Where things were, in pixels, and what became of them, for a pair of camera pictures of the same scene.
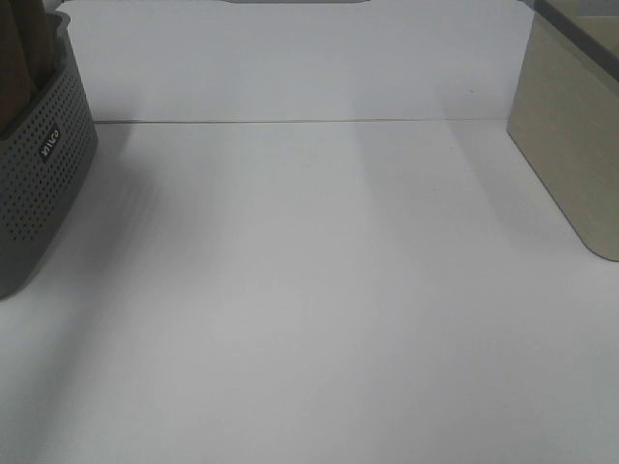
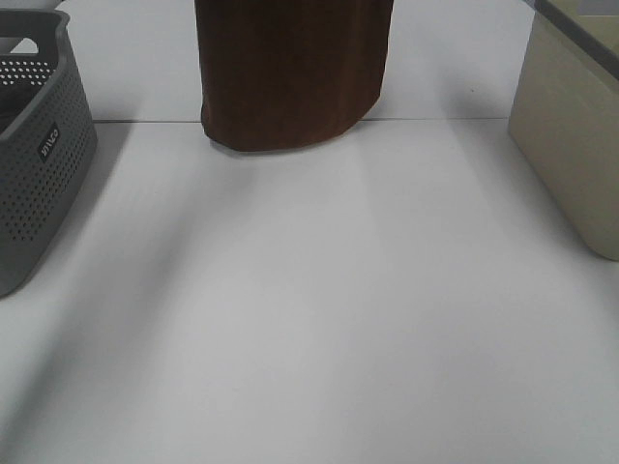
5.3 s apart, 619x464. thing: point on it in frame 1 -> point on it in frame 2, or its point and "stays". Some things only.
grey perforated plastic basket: x=49 y=168 stays
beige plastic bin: x=565 y=114 stays
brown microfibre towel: x=27 y=54 -> x=279 y=73
